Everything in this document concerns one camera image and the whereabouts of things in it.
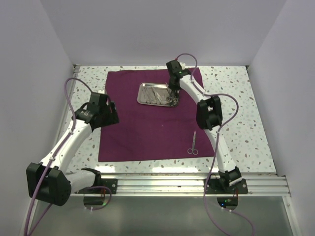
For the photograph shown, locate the steel forceps with rings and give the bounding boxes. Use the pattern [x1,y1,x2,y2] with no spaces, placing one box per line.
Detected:
[165,83,172,102]

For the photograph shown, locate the purple cloth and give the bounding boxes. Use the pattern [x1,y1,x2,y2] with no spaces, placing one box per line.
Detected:
[98,69,214,162]

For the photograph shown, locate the steel surgical scissors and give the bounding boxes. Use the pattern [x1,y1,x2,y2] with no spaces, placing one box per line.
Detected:
[187,131,198,155]

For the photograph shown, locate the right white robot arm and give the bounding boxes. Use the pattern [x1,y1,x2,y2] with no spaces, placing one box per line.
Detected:
[168,72,242,193]

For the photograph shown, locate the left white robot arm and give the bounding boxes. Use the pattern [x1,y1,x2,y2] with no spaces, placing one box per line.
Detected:
[26,102,119,206]

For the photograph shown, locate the steel instrument tray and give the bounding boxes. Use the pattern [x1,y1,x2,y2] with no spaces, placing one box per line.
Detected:
[137,83,179,107]

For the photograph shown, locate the steel scalpel handle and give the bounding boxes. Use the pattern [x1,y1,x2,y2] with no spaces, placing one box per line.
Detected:
[152,86,163,105]

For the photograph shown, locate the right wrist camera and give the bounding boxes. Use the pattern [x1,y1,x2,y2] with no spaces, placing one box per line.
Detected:
[166,60,191,78]

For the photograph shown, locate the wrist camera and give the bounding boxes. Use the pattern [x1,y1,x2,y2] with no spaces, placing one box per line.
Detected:
[166,60,191,78]
[89,92,111,106]

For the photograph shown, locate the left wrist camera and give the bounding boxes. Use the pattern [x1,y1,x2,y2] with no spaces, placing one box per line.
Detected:
[89,92,111,106]

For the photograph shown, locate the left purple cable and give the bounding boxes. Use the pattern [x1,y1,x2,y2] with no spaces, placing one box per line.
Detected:
[23,78,113,236]

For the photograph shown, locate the purple cable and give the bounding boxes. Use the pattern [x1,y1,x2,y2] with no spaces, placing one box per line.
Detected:
[176,53,255,236]
[23,78,113,236]

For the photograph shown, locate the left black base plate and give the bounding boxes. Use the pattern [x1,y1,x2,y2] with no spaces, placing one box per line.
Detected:
[78,178,118,194]

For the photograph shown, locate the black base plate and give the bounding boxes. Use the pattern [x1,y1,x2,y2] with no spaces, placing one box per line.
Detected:
[78,178,118,194]
[205,178,249,195]

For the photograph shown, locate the aluminium front rail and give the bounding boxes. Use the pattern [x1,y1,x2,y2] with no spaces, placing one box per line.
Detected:
[68,173,291,196]

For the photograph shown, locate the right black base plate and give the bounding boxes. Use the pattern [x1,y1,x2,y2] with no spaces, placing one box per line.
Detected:
[205,178,249,195]

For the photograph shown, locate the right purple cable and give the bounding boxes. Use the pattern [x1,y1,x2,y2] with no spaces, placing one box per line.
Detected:
[176,53,255,236]

